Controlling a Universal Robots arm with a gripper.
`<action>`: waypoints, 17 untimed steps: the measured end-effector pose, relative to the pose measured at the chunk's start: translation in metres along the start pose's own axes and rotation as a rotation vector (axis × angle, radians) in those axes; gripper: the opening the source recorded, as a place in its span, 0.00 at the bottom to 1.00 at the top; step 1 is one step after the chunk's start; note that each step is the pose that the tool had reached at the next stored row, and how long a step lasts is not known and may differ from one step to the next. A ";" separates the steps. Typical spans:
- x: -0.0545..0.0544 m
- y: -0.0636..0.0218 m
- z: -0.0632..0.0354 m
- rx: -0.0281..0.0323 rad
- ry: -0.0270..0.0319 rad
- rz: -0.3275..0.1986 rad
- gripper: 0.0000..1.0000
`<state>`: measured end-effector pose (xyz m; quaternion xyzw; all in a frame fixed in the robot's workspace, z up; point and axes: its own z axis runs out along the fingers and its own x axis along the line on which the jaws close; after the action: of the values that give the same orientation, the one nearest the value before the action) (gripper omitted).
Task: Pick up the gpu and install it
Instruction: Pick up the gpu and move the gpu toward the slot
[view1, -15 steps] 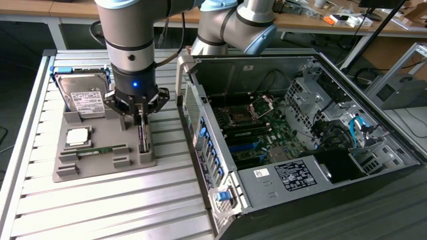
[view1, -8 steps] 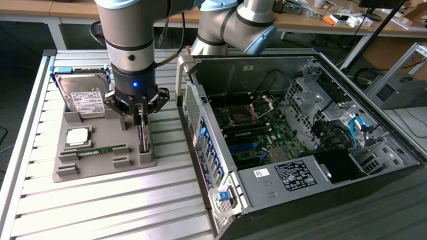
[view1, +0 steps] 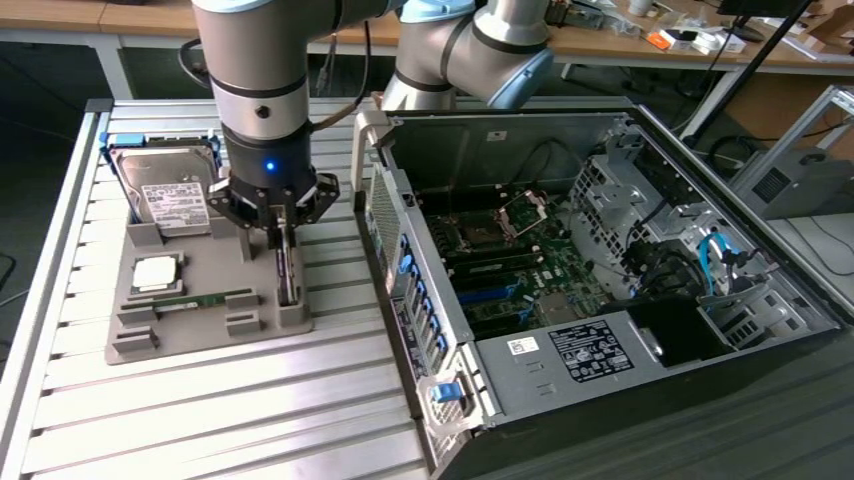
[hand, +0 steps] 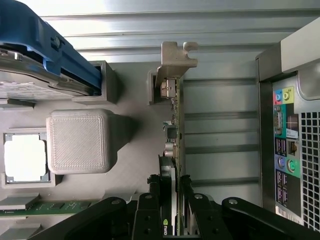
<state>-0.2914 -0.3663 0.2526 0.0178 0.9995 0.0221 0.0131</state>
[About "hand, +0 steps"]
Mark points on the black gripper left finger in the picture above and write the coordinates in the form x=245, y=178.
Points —
x=147, y=217

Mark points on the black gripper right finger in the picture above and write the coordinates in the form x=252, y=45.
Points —
x=207, y=220

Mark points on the grey parts rack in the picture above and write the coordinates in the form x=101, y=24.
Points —
x=130, y=140

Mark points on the green ram stick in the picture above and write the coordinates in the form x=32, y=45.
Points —
x=50, y=206

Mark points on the open pc case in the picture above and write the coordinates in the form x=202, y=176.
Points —
x=307, y=140

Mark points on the silver cpu chip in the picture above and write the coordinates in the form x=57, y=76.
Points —
x=25, y=157

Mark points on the silver hard disk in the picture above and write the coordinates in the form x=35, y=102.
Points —
x=25, y=85

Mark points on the blue disk carrier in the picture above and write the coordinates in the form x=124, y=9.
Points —
x=25, y=25

